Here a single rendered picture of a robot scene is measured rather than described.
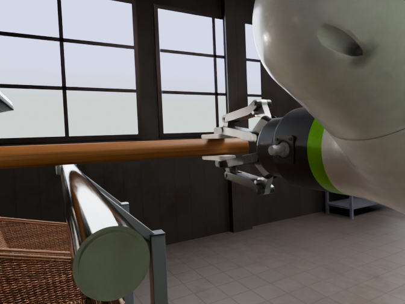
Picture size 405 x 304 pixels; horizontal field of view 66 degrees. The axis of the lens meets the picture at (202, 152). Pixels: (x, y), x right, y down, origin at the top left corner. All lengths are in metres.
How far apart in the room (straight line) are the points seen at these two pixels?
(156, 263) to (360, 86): 0.80
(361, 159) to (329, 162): 0.06
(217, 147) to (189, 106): 3.24
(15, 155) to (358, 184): 0.40
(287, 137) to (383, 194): 0.11
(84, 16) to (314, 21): 3.47
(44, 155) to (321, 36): 0.39
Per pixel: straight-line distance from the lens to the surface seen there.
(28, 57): 3.44
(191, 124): 3.76
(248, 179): 0.46
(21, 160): 0.48
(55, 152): 0.47
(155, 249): 0.91
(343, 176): 0.29
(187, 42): 3.92
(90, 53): 3.51
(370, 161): 0.24
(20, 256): 1.39
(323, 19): 0.18
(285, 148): 0.33
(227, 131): 0.50
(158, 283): 0.94
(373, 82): 0.19
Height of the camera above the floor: 1.21
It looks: 2 degrees down
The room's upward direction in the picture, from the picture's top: 2 degrees counter-clockwise
